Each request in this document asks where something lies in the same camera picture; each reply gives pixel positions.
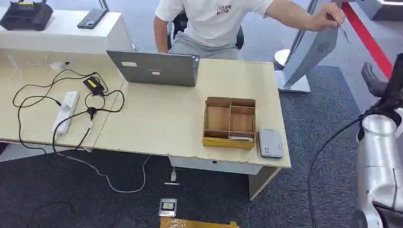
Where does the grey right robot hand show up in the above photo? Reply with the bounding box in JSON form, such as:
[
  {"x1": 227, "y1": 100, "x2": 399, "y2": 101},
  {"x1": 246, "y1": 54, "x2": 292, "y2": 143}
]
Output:
[{"x1": 361, "y1": 53, "x2": 403, "y2": 111}]

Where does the person's left hand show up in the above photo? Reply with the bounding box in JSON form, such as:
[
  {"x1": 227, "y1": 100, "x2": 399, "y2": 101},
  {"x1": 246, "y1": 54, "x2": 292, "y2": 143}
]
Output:
[{"x1": 311, "y1": 2, "x2": 346, "y2": 32}]

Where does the thin card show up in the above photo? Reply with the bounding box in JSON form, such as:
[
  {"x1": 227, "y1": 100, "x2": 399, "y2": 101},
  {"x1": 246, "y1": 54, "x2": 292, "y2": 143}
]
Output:
[{"x1": 339, "y1": 22, "x2": 351, "y2": 44}]

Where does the white kiosk stand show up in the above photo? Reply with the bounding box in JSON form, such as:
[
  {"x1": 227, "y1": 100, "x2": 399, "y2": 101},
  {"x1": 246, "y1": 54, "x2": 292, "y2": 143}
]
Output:
[{"x1": 274, "y1": 0, "x2": 340, "y2": 94}]

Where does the white furniture base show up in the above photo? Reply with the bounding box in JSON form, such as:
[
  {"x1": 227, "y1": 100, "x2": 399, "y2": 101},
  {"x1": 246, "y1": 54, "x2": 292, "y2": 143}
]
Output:
[{"x1": 355, "y1": 0, "x2": 403, "y2": 22}]

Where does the round chrome stand base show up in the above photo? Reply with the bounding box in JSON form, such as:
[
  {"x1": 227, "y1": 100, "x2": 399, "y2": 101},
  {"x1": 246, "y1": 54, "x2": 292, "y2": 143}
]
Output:
[{"x1": 273, "y1": 48, "x2": 292, "y2": 70}]

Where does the person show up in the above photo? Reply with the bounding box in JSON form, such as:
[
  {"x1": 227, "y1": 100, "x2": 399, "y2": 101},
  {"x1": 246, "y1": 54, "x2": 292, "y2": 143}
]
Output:
[{"x1": 153, "y1": 0, "x2": 347, "y2": 61}]

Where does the grey card reader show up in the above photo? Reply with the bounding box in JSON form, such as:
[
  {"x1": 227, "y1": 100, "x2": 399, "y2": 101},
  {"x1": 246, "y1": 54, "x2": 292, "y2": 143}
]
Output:
[{"x1": 258, "y1": 128, "x2": 284, "y2": 159}]

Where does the wooden compartment box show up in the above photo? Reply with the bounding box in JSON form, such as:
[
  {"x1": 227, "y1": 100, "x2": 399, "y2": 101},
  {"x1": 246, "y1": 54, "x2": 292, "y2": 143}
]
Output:
[{"x1": 201, "y1": 96, "x2": 257, "y2": 150}]

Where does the black office chair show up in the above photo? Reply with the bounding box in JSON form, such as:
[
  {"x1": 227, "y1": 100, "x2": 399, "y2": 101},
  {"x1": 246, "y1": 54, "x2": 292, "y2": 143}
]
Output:
[{"x1": 166, "y1": 12, "x2": 245, "y2": 51}]

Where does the grey laptop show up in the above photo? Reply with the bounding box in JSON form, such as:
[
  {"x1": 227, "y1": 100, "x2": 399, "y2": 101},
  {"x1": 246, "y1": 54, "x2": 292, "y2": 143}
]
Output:
[{"x1": 106, "y1": 50, "x2": 201, "y2": 87}]

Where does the pale wooden desk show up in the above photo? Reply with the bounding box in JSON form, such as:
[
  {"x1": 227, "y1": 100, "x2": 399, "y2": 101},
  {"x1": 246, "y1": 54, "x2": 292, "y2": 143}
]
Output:
[{"x1": 0, "y1": 57, "x2": 292, "y2": 201}]

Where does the small white plug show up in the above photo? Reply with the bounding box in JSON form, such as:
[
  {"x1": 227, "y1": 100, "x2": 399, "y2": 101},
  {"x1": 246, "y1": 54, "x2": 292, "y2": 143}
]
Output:
[{"x1": 164, "y1": 169, "x2": 181, "y2": 186}]

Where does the black smartphone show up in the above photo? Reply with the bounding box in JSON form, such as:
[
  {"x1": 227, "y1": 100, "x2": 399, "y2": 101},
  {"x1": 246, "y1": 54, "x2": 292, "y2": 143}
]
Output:
[{"x1": 77, "y1": 7, "x2": 110, "y2": 30}]

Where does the yellow box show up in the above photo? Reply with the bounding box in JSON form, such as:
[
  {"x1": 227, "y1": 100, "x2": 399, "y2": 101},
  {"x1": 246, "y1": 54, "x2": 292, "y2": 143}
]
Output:
[{"x1": 159, "y1": 217, "x2": 240, "y2": 228}]

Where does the black power adapter yellow label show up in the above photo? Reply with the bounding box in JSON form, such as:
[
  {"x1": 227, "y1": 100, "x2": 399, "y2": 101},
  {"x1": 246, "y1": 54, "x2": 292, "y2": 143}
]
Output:
[{"x1": 82, "y1": 76, "x2": 106, "y2": 96}]

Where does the silver floor socket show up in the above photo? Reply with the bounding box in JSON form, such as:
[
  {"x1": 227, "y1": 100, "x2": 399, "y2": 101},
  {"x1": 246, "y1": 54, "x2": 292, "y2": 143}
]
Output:
[{"x1": 158, "y1": 198, "x2": 178, "y2": 218}]

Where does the white counter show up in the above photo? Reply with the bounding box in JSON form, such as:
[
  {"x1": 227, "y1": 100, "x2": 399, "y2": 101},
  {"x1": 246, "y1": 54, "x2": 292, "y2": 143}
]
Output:
[{"x1": 0, "y1": 5, "x2": 136, "y2": 70}]

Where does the small white charger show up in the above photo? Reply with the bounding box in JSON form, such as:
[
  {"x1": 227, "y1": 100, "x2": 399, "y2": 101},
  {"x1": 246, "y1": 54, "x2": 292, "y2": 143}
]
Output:
[{"x1": 49, "y1": 61, "x2": 70, "y2": 70}]

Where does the white power strip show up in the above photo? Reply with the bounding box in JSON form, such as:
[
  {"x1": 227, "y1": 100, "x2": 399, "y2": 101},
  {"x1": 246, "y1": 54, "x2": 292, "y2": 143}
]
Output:
[{"x1": 51, "y1": 90, "x2": 80, "y2": 136}]

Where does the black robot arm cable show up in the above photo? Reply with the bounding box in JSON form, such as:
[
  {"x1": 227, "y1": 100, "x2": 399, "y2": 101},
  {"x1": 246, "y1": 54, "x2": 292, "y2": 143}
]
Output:
[{"x1": 307, "y1": 113, "x2": 367, "y2": 228}]

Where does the looped black adapter cable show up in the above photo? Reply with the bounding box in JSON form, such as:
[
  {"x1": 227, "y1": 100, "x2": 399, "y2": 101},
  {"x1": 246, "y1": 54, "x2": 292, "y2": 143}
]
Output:
[{"x1": 84, "y1": 89, "x2": 126, "y2": 121}]

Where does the white cable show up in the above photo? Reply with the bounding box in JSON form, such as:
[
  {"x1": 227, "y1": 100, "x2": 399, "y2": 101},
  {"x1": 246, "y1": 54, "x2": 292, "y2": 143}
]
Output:
[{"x1": 64, "y1": 154, "x2": 151, "y2": 194}]

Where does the long black cable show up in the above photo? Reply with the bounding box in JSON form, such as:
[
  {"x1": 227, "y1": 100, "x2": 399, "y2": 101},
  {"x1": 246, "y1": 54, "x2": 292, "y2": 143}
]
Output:
[{"x1": 12, "y1": 68, "x2": 109, "y2": 160}]

